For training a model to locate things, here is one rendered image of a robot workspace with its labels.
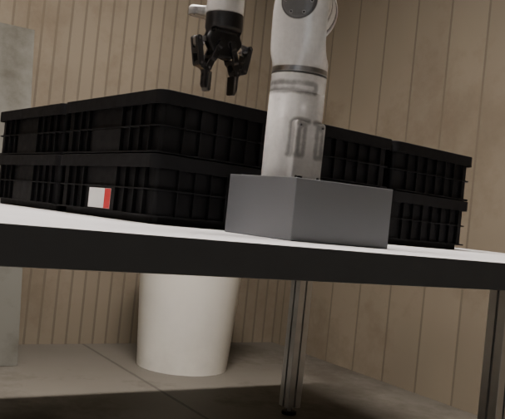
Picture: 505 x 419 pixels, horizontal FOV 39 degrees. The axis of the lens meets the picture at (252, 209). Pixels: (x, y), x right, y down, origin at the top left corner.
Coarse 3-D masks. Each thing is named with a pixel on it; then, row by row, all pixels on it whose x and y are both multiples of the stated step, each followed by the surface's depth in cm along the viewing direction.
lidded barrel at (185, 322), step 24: (144, 288) 327; (168, 288) 317; (192, 288) 316; (216, 288) 320; (144, 312) 326; (168, 312) 318; (192, 312) 317; (216, 312) 322; (144, 336) 325; (168, 336) 318; (192, 336) 318; (216, 336) 324; (144, 360) 325; (168, 360) 318; (192, 360) 319; (216, 360) 326
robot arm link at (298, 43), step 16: (288, 0) 115; (304, 0) 114; (320, 0) 114; (288, 16) 115; (304, 16) 114; (320, 16) 114; (272, 32) 117; (288, 32) 115; (304, 32) 114; (320, 32) 114; (272, 48) 117; (288, 48) 115; (304, 48) 114; (320, 48) 114; (272, 64) 118; (288, 64) 115; (304, 64) 114; (320, 64) 115
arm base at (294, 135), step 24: (288, 72) 115; (288, 96) 115; (312, 96) 115; (288, 120) 115; (312, 120) 115; (264, 144) 119; (288, 144) 115; (312, 144) 116; (264, 168) 117; (288, 168) 114; (312, 168) 116
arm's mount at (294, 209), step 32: (256, 192) 113; (288, 192) 106; (320, 192) 107; (352, 192) 110; (384, 192) 114; (256, 224) 112; (288, 224) 105; (320, 224) 107; (352, 224) 110; (384, 224) 114
